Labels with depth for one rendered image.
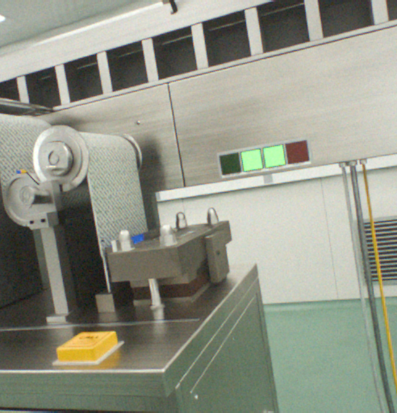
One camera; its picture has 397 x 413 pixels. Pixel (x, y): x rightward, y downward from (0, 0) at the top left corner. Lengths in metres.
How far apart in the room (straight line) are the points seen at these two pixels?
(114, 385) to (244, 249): 3.02
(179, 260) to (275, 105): 0.51
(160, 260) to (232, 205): 2.75
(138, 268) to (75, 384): 0.28
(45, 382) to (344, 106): 0.89
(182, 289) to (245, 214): 2.68
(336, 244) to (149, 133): 2.49
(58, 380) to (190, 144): 0.73
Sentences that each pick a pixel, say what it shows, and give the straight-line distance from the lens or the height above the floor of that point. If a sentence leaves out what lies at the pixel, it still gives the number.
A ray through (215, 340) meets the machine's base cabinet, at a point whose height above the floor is 0.85.
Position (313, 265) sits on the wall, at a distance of 3.56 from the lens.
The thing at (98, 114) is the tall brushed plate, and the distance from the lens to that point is 1.34.
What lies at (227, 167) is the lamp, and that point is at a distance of 1.16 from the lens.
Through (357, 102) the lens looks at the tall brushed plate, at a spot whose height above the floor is 1.28.
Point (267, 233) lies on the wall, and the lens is 3.56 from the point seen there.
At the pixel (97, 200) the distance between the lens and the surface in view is 0.97.
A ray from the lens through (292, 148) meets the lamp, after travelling 1.13.
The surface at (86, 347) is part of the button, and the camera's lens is 0.71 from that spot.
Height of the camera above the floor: 1.15
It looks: 3 degrees down
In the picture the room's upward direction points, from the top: 9 degrees counter-clockwise
